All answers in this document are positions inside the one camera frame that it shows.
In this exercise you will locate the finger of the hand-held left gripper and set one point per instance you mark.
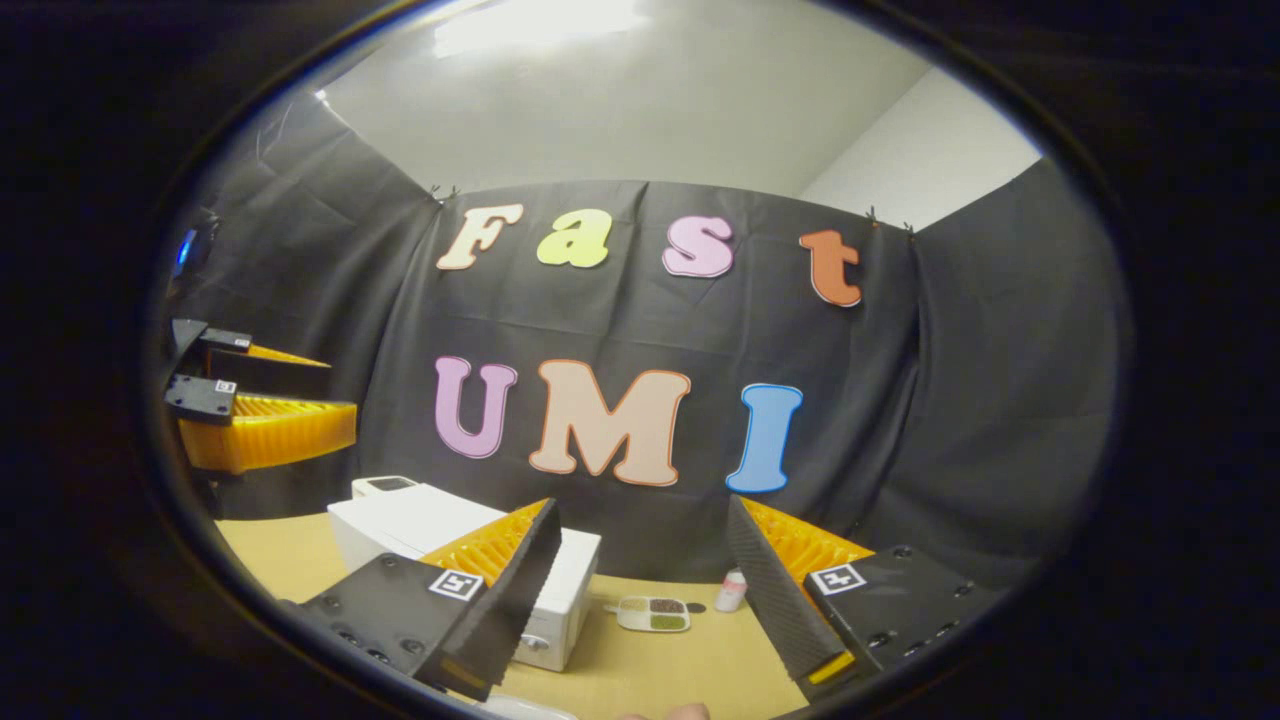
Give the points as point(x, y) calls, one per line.
point(270, 435)
point(270, 380)

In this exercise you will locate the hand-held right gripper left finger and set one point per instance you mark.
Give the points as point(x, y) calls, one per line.
point(525, 575)

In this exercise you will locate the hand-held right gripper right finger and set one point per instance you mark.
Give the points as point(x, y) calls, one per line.
point(770, 590)

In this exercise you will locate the white microwave oven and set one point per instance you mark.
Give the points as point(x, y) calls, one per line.
point(400, 520)

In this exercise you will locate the small pink label bottle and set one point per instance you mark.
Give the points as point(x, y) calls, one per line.
point(731, 595)

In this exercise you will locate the white toaster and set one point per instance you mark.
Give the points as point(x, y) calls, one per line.
point(362, 492)

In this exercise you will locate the white divided spice dish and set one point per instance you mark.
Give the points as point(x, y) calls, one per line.
point(632, 615)

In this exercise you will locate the white square plate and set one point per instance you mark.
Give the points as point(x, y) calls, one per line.
point(530, 712)

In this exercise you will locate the black backdrop cloth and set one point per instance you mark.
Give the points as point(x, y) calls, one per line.
point(640, 320)

